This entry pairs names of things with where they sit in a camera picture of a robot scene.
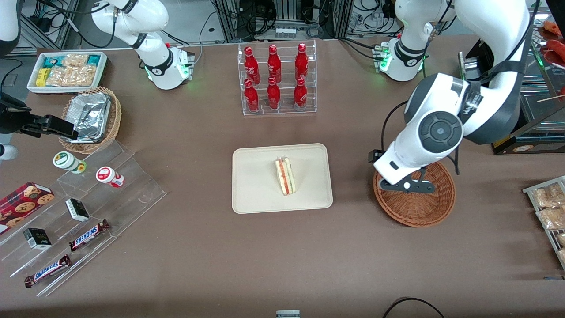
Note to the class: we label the small black box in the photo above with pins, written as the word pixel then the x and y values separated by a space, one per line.
pixel 77 210
pixel 37 238

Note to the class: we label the red tartan cookie box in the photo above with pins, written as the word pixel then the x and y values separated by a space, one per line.
pixel 22 205

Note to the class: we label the green lid yoghurt cup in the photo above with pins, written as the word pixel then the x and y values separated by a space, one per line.
pixel 65 160

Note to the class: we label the Snickers chocolate bar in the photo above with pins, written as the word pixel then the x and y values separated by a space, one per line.
pixel 46 270
pixel 90 234

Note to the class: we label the triangular sandwich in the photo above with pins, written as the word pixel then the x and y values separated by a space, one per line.
pixel 286 176

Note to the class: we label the red cola bottle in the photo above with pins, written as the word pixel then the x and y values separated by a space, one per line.
pixel 274 64
pixel 251 97
pixel 251 64
pixel 273 95
pixel 301 62
pixel 300 95

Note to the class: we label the small grey device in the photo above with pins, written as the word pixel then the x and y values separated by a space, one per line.
pixel 288 314

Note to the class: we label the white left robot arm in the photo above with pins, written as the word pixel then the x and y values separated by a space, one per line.
pixel 441 130

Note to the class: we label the aluminium frame rack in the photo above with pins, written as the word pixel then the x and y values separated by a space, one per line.
pixel 227 22

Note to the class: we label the yellow snack packet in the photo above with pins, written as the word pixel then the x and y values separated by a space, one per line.
pixel 41 77

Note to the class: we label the grey metal snack tray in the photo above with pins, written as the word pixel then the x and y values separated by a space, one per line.
pixel 535 187

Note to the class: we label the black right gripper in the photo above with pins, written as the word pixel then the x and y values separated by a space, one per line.
pixel 12 118

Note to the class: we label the clear cracker bag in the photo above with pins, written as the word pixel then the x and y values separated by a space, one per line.
pixel 75 60
pixel 84 75
pixel 59 76

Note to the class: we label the light tan wicker basket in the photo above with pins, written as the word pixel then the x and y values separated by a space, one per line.
pixel 115 119

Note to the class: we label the beige plastic tray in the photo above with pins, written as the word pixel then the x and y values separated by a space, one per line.
pixel 256 185

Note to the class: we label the teal snack packet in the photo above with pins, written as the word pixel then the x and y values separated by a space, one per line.
pixel 93 59
pixel 50 62

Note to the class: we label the clear acrylic stepped stand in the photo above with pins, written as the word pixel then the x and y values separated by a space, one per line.
pixel 141 194

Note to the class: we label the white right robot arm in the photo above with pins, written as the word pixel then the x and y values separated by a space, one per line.
pixel 132 22

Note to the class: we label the clear acrylic bottle rack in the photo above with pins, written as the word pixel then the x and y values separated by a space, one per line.
pixel 287 110

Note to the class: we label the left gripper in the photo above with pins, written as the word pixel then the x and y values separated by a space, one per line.
pixel 374 156

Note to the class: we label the brown round wicker basket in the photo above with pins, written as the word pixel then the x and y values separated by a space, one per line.
pixel 419 212

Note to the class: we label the aluminium foil tray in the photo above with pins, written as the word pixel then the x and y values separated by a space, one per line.
pixel 90 115

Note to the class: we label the clear bag of biscuits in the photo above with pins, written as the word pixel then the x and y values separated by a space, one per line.
pixel 554 217
pixel 563 256
pixel 547 196
pixel 561 239

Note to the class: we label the white power strip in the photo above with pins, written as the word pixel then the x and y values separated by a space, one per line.
pixel 284 32

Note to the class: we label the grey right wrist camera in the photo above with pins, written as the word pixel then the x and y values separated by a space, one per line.
pixel 6 152

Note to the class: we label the white rectangular snack bin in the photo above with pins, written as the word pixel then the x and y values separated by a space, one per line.
pixel 66 91

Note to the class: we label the red lid yoghurt cup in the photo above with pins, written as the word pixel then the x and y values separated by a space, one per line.
pixel 106 174

